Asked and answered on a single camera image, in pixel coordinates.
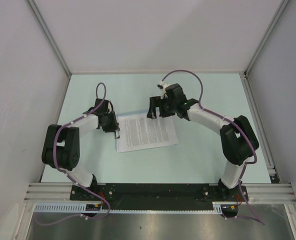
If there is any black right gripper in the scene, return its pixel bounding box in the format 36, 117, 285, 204
146, 96, 176, 120

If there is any metal folder clip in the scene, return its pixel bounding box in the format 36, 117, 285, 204
114, 130, 120, 140

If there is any blue clipboard folder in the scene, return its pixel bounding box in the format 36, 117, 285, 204
117, 114, 149, 152

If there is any table form paper sheet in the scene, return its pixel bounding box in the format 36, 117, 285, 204
116, 139, 131, 153

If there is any text paper sheet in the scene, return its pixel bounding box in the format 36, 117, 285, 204
116, 114, 180, 153

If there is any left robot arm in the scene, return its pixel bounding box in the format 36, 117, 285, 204
41, 98, 120, 200

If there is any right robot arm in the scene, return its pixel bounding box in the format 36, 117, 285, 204
146, 83, 259, 201

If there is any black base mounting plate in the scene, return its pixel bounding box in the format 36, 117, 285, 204
69, 182, 249, 211

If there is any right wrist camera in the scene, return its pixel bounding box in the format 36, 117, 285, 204
157, 81, 170, 99

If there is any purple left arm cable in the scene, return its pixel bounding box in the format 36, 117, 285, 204
34, 82, 112, 227

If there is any slotted cable duct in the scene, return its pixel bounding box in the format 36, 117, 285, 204
34, 202, 237, 214

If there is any left aluminium frame post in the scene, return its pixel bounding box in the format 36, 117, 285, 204
25, 0, 72, 79

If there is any aluminium frame post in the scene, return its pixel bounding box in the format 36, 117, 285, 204
243, 0, 292, 77
25, 0, 72, 79

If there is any aluminium front frame rail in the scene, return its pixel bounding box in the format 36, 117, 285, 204
24, 182, 296, 204

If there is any right aluminium frame post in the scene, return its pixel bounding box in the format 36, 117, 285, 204
243, 0, 292, 77

